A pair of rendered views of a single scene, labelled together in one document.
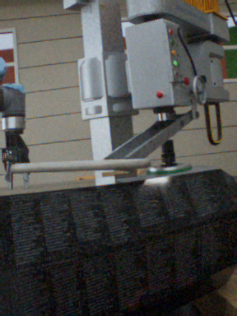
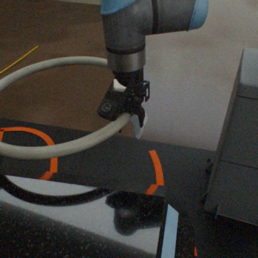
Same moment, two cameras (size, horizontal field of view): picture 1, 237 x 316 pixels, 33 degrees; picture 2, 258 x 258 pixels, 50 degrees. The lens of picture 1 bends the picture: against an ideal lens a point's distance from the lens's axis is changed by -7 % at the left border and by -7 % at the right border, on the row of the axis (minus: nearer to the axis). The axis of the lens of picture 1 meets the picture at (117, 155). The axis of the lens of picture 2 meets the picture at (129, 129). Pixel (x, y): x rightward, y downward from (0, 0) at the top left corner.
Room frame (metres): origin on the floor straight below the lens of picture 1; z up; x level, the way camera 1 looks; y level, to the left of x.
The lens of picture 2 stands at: (2.00, 0.62, 1.38)
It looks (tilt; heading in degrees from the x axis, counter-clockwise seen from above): 38 degrees down; 204
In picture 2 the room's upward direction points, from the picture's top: straight up
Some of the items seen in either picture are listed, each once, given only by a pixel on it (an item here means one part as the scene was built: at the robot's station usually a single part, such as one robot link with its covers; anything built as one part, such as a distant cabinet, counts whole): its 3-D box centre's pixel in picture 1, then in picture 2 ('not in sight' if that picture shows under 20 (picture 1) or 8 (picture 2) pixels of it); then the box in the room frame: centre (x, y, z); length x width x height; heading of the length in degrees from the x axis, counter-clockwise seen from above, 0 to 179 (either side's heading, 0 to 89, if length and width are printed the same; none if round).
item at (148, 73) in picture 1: (165, 69); not in sight; (2.04, -0.28, 1.35); 0.36 x 0.22 x 0.45; 145
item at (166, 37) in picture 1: (170, 53); not in sight; (1.86, -0.29, 1.40); 0.08 x 0.03 x 0.28; 145
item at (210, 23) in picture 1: (181, 25); not in sight; (2.27, -0.44, 1.64); 0.96 x 0.25 x 0.17; 145
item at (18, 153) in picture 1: (14, 147); (129, 85); (1.44, 0.36, 1.04); 0.09 x 0.08 x 0.12; 176
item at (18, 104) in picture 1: (12, 101); (125, 17); (1.46, 0.36, 1.21); 0.10 x 0.09 x 0.12; 124
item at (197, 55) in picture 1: (193, 76); not in sight; (2.29, -0.47, 1.33); 0.74 x 0.23 x 0.49; 145
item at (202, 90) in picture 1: (193, 90); not in sight; (2.01, -0.40, 1.22); 0.15 x 0.10 x 0.15; 145
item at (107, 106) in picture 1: (107, 85); not in sight; (2.66, 0.02, 1.36); 0.35 x 0.35 x 0.41
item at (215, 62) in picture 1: (207, 74); not in sight; (2.52, -0.61, 1.37); 0.19 x 0.19 x 0.20
